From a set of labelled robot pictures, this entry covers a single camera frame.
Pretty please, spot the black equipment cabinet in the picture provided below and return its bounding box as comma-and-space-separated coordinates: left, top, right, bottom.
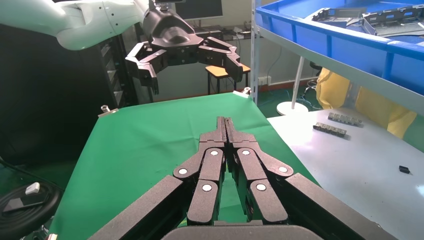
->
0, 23, 140, 167

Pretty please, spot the white metal shelf board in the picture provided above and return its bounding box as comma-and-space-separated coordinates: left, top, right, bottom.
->
256, 24, 424, 117

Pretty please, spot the black coiled hose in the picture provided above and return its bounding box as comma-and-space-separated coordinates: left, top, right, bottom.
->
0, 181, 63, 240

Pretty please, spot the silver binder clip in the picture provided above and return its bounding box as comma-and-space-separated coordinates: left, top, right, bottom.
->
98, 105, 119, 118
232, 87, 252, 99

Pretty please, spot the grey metal connector strip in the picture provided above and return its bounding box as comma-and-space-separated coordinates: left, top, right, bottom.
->
312, 121, 348, 138
327, 111, 364, 128

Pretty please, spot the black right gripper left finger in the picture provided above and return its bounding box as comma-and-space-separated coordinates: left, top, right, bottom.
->
87, 116, 227, 240

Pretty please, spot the small white charger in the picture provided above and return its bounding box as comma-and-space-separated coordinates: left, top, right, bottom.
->
25, 181, 42, 196

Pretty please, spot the yellow plastic bag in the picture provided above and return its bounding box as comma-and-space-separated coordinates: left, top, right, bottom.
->
315, 67, 418, 140

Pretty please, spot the black swivel stool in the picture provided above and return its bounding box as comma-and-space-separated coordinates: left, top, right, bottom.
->
303, 61, 324, 98

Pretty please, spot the green table cloth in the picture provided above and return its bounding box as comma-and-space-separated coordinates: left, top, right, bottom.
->
47, 92, 319, 240

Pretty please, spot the white perforated shelf post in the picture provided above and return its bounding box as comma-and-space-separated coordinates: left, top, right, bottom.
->
250, 0, 263, 105

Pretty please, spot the grey sheet metal bracket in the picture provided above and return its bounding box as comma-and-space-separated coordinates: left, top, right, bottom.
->
311, 7, 369, 29
361, 4, 424, 37

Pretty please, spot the dark computer monitor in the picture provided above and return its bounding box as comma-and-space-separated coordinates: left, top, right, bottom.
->
173, 0, 224, 21

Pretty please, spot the cluttered background desk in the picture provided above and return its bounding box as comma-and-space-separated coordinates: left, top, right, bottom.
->
193, 23, 253, 42

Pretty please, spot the black flat device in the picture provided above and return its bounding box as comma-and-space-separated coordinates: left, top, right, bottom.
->
2, 194, 47, 214

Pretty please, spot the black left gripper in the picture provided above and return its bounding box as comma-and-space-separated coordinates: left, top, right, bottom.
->
125, 8, 245, 96

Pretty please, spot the white round-base stand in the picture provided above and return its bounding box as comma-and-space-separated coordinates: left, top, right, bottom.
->
276, 56, 310, 117

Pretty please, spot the wooden stool with black legs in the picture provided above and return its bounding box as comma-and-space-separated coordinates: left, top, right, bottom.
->
205, 63, 252, 95

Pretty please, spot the blue plastic bin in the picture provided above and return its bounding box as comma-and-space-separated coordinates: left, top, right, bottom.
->
255, 0, 424, 97

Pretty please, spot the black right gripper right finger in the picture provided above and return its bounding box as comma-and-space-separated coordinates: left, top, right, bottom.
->
225, 117, 398, 240

